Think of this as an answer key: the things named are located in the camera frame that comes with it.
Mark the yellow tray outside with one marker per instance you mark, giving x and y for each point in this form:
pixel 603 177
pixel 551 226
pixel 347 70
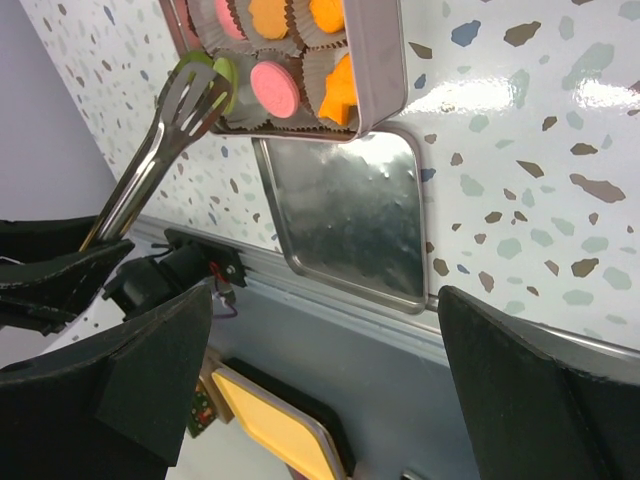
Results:
pixel 286 431

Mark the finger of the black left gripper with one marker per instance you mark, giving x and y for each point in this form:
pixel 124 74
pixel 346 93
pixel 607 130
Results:
pixel 46 296
pixel 43 239

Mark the aluminium rail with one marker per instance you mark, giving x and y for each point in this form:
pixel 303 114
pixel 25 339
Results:
pixel 268 274

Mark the pink round cookie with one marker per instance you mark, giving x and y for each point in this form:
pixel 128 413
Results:
pixel 226 20
pixel 275 89

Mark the orange flower cookie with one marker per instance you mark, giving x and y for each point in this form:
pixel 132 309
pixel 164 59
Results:
pixel 269 18

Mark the orange star cookie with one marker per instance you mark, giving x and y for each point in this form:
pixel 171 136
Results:
pixel 340 93

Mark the square cookie tin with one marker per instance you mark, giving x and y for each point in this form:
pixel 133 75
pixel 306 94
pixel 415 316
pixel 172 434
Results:
pixel 372 36

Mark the green round cookie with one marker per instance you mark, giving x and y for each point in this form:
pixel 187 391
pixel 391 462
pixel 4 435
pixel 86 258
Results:
pixel 225 69

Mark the orange fish cookie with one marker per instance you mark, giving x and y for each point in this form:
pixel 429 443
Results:
pixel 328 15

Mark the green patterned box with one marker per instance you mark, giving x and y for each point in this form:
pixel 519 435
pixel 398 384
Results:
pixel 202 413

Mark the silver tin lid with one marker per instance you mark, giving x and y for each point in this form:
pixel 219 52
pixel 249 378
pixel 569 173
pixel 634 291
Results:
pixel 351 215

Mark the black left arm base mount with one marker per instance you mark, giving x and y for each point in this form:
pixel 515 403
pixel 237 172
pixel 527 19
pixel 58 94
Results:
pixel 210 257

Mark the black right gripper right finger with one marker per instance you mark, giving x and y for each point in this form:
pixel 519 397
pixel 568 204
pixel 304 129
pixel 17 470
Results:
pixel 539 402

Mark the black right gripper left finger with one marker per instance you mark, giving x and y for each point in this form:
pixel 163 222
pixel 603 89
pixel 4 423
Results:
pixel 112 406

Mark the metal tongs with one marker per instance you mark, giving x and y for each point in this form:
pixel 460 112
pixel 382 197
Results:
pixel 187 107

